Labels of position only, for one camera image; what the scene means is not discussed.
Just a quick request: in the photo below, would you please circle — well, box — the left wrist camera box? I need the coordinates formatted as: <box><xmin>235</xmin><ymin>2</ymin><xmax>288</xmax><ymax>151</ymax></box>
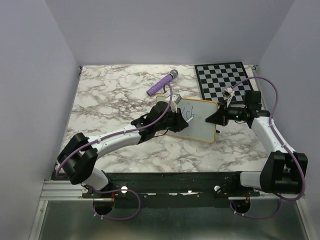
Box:
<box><xmin>168</xmin><ymin>93</ymin><xmax>182</xmax><ymax>113</ymax></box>

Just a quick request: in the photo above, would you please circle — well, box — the black grey chessboard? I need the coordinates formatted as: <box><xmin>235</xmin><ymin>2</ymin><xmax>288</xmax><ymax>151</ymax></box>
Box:
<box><xmin>194</xmin><ymin>62</ymin><xmax>258</xmax><ymax>104</ymax></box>

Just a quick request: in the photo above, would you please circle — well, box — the yellow framed whiteboard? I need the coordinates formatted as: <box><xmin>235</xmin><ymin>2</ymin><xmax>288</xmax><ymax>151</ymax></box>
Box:
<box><xmin>166</xmin><ymin>97</ymin><xmax>218</xmax><ymax>143</ymax></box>

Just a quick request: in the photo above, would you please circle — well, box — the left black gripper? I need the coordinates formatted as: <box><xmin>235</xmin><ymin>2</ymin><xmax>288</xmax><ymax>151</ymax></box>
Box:
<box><xmin>155</xmin><ymin>107</ymin><xmax>189</xmax><ymax>133</ymax></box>

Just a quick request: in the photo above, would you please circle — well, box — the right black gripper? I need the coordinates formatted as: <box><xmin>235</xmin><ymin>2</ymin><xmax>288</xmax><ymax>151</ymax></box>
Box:
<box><xmin>205</xmin><ymin>99</ymin><xmax>248</xmax><ymax>127</ymax></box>

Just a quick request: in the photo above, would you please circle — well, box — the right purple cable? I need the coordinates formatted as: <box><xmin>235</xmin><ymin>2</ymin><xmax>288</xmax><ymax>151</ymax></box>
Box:
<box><xmin>229</xmin><ymin>76</ymin><xmax>308</xmax><ymax>219</ymax></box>

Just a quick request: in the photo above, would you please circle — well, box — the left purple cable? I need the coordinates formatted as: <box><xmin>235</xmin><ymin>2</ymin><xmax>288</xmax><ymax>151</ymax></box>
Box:
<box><xmin>54</xmin><ymin>82</ymin><xmax>174</xmax><ymax>221</ymax></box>

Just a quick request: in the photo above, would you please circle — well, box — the purple toy microphone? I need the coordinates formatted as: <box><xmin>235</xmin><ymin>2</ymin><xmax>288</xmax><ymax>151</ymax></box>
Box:
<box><xmin>146</xmin><ymin>69</ymin><xmax>179</xmax><ymax>97</ymax></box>

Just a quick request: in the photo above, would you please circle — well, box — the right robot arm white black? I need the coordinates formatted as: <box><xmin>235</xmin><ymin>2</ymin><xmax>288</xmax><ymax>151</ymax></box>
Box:
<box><xmin>205</xmin><ymin>90</ymin><xmax>308</xmax><ymax>196</ymax></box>

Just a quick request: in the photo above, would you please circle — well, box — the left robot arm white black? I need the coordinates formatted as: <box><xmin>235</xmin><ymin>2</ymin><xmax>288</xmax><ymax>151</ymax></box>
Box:
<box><xmin>56</xmin><ymin>101</ymin><xmax>189</xmax><ymax>198</ymax></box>

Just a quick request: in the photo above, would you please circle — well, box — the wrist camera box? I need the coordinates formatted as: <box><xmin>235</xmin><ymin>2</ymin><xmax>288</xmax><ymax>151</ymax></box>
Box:
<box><xmin>168</xmin><ymin>93</ymin><xmax>182</xmax><ymax>113</ymax></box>
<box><xmin>221</xmin><ymin>87</ymin><xmax>235</xmax><ymax>104</ymax></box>

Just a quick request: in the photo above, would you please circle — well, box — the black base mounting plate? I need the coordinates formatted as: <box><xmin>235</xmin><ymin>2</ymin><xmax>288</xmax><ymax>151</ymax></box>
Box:
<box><xmin>82</xmin><ymin>171</ymin><xmax>260</xmax><ymax>209</ymax></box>

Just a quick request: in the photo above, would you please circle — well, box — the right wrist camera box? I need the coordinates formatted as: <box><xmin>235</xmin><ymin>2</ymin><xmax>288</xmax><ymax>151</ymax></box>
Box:
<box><xmin>221</xmin><ymin>87</ymin><xmax>235</xmax><ymax>104</ymax></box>

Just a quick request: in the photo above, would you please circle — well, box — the purple cable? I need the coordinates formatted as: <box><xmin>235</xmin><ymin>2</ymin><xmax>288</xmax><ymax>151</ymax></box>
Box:
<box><xmin>229</xmin><ymin>76</ymin><xmax>308</xmax><ymax>219</ymax></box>
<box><xmin>54</xmin><ymin>82</ymin><xmax>174</xmax><ymax>221</ymax></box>

